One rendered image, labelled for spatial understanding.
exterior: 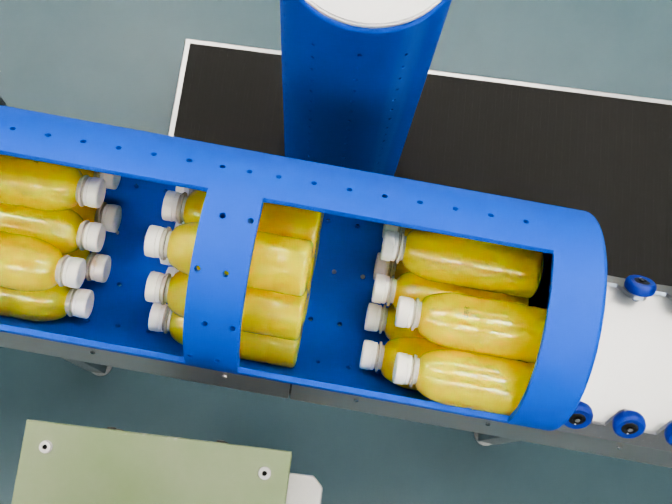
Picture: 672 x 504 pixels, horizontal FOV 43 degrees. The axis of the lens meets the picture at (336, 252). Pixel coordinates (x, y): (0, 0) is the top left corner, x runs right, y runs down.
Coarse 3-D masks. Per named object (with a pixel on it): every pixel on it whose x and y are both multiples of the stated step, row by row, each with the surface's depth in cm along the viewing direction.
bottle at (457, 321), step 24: (432, 312) 103; (456, 312) 102; (480, 312) 102; (504, 312) 103; (528, 312) 103; (432, 336) 103; (456, 336) 102; (480, 336) 102; (504, 336) 102; (528, 336) 102; (528, 360) 104
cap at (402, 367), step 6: (402, 354) 105; (396, 360) 106; (402, 360) 104; (408, 360) 104; (396, 366) 104; (402, 366) 104; (408, 366) 104; (396, 372) 104; (402, 372) 104; (408, 372) 104; (396, 378) 104; (402, 378) 104; (408, 378) 104; (402, 384) 105
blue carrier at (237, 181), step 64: (0, 128) 100; (64, 128) 102; (128, 128) 107; (128, 192) 121; (256, 192) 98; (320, 192) 99; (384, 192) 100; (448, 192) 103; (128, 256) 122; (192, 256) 95; (320, 256) 122; (576, 256) 97; (0, 320) 111; (64, 320) 114; (128, 320) 117; (192, 320) 97; (320, 320) 121; (576, 320) 95; (320, 384) 104; (384, 384) 113; (576, 384) 96
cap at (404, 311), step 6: (402, 300) 104; (408, 300) 104; (402, 306) 104; (408, 306) 104; (396, 312) 107; (402, 312) 104; (408, 312) 104; (396, 318) 105; (402, 318) 104; (408, 318) 104; (396, 324) 104; (402, 324) 104; (408, 324) 104
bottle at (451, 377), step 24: (432, 360) 103; (456, 360) 103; (480, 360) 104; (504, 360) 104; (432, 384) 103; (456, 384) 102; (480, 384) 102; (504, 384) 102; (480, 408) 104; (504, 408) 103
